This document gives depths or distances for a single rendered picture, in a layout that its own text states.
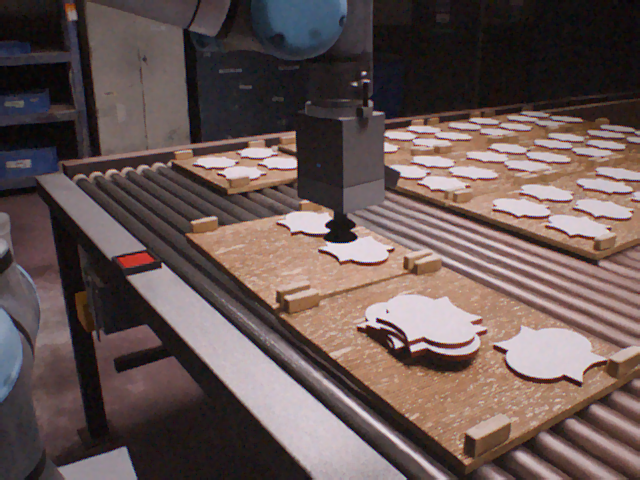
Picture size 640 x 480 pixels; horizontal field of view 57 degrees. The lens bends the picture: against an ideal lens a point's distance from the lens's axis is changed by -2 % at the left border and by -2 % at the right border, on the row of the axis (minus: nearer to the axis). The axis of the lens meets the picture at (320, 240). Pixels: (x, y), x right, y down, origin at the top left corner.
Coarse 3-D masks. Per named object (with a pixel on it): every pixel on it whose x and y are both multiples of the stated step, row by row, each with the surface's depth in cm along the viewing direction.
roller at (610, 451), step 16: (144, 176) 186; (160, 176) 180; (176, 192) 166; (208, 208) 151; (224, 224) 143; (576, 416) 73; (560, 432) 72; (576, 432) 71; (592, 432) 70; (592, 448) 69; (608, 448) 68; (624, 448) 67; (608, 464) 67; (624, 464) 66
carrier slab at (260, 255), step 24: (192, 240) 125; (216, 240) 125; (240, 240) 125; (264, 240) 125; (288, 240) 125; (312, 240) 125; (384, 240) 125; (216, 264) 116; (240, 264) 113; (264, 264) 113; (288, 264) 113; (312, 264) 113; (336, 264) 113; (384, 264) 113; (264, 288) 103; (312, 288) 103; (336, 288) 103; (360, 288) 105
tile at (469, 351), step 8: (384, 328) 84; (480, 328) 84; (400, 336) 82; (480, 336) 84; (416, 344) 80; (424, 344) 80; (472, 344) 80; (416, 352) 79; (424, 352) 80; (432, 352) 79; (440, 352) 78; (448, 352) 78; (456, 352) 78; (464, 352) 78; (472, 352) 79; (456, 360) 78
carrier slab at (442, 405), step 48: (384, 288) 103; (432, 288) 103; (480, 288) 103; (336, 336) 88; (384, 384) 77; (432, 384) 77; (480, 384) 77; (528, 384) 76; (432, 432) 68; (528, 432) 68
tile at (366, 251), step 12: (360, 240) 122; (372, 240) 122; (324, 252) 118; (336, 252) 116; (348, 252) 116; (360, 252) 116; (372, 252) 116; (384, 252) 116; (360, 264) 112; (372, 264) 112
